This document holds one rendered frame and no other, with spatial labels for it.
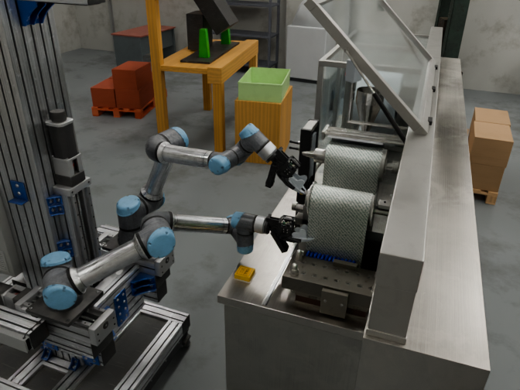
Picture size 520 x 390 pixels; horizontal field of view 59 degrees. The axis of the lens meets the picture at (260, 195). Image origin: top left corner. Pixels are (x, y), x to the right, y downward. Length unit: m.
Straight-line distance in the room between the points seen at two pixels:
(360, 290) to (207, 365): 1.34
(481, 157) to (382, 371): 3.86
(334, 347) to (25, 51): 1.63
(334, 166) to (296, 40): 6.55
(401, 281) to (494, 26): 8.10
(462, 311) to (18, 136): 1.68
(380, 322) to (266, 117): 4.12
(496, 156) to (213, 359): 3.19
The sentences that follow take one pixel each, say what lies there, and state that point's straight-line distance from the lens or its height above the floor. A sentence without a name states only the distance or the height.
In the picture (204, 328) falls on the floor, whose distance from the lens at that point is 3.11.
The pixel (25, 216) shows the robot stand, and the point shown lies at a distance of 2.27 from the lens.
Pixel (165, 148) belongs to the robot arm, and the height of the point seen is 1.40.
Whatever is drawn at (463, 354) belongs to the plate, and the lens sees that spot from 1.08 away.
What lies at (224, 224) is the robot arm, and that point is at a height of 1.06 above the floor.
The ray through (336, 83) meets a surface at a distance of 2.76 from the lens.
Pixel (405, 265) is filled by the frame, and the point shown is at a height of 1.64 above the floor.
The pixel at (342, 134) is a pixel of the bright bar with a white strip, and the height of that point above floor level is 1.45.
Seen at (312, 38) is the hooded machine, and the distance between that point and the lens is 8.38.
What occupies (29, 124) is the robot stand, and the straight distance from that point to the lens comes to 2.02.
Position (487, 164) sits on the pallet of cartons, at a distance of 4.84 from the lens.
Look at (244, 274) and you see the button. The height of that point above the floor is 0.92.
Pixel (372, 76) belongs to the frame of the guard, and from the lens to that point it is 1.51.
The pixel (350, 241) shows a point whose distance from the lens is 1.91.
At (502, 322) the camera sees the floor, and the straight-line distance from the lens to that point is 3.56.
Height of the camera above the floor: 2.17
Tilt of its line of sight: 28 degrees down
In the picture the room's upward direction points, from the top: 1 degrees clockwise
